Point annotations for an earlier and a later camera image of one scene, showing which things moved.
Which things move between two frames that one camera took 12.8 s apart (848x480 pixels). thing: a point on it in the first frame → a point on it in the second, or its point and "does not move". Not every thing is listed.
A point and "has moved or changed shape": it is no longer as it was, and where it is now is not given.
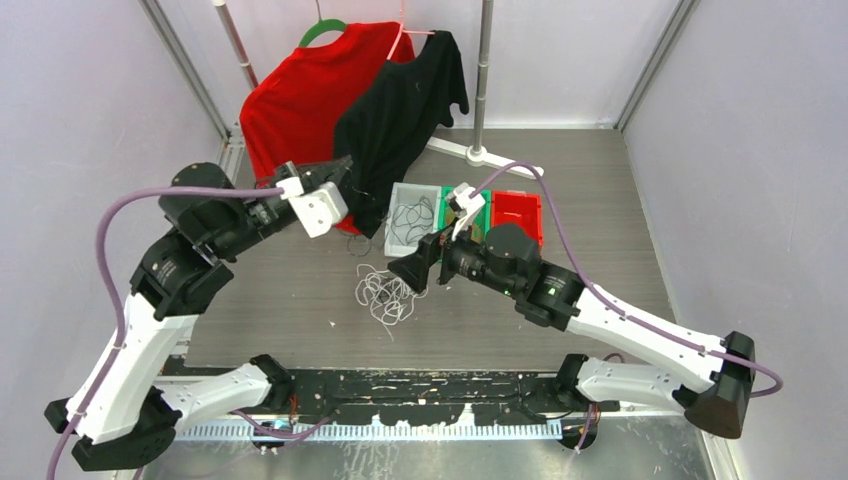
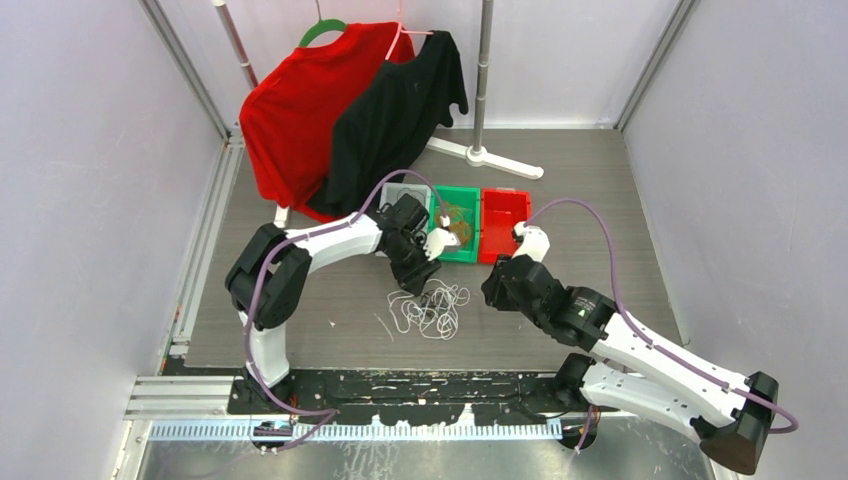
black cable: [389, 289] has moved or changed shape
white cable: [391, 298] → [434, 311]
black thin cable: [410, 221] has moved or changed shape
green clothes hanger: [322, 25] does not move
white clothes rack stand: [477, 155] does not move
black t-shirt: [385, 116] does not move
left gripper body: [312, 176] → [410, 262]
